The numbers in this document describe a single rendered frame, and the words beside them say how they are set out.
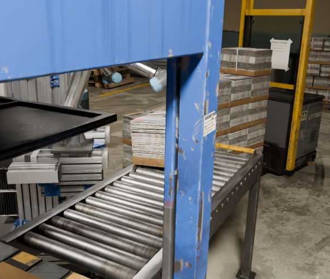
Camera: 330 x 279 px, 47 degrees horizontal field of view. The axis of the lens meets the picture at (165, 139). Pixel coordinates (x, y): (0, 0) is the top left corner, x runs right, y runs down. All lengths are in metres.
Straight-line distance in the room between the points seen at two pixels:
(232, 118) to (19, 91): 1.77
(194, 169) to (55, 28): 0.45
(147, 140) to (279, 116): 2.48
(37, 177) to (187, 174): 1.48
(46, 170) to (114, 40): 1.73
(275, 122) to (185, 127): 3.49
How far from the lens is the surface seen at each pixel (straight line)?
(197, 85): 0.70
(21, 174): 2.16
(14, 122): 0.80
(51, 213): 1.53
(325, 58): 7.69
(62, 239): 1.38
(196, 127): 0.71
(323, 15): 9.31
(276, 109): 4.16
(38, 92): 2.33
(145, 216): 1.47
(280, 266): 2.71
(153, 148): 1.86
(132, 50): 0.47
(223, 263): 2.64
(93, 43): 0.41
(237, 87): 3.27
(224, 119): 3.21
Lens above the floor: 1.50
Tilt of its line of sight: 17 degrees down
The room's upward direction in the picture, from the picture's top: 1 degrees clockwise
